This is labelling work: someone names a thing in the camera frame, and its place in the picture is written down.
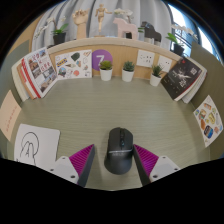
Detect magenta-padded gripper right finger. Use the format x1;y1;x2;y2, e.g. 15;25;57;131
132;143;182;187

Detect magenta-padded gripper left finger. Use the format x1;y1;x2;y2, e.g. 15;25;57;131
46;143;96;188

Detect black computer mouse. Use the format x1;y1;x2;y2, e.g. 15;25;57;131
103;126;135;175

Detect white mouse pad, black drawing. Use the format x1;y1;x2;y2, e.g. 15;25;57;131
13;123;61;171

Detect colourful food sticker sheet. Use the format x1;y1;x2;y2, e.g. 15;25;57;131
193;94;224;148

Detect peach paper sheet, red text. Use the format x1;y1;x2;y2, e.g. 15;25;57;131
0;89;23;143

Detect white book behind black book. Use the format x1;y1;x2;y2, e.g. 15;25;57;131
181;59;208;104

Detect small succulent in white pot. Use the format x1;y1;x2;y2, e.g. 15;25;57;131
121;60;136;83
149;64;164;88
98;59;114;82

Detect black cover book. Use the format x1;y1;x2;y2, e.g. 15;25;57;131
160;57;203;100

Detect red book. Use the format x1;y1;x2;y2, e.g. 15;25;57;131
20;58;43;100

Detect brown kraft book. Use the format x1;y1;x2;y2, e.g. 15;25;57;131
16;64;36;100

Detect white photo-cover book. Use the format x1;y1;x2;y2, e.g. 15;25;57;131
22;46;59;99

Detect white illustrated sticker sheet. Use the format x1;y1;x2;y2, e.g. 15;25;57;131
54;49;93;81

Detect purple round number sign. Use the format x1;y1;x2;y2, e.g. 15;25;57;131
91;49;114;72

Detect green plant in black pot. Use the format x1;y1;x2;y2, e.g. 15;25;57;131
165;23;198;57

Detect light wooden desk shelf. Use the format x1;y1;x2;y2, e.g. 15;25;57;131
46;35;188;81

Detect white orchid in black pot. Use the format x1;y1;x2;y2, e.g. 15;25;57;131
33;16;70;46

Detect dark wooden horse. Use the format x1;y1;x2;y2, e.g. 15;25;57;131
139;21;163;46

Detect pink wooden horse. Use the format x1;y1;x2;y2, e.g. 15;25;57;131
112;17;140;41

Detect wooden hand model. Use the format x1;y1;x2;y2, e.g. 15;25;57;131
72;8;90;40

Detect wooden artist mannequin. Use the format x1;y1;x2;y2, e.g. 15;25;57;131
94;3;114;38

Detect grey curtain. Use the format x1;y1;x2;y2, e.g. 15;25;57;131
31;0;174;53

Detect white orchid flowers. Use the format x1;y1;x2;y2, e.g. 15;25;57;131
113;7;134;21

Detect white wall socket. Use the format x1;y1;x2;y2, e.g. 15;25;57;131
157;54;174;73
136;49;156;69

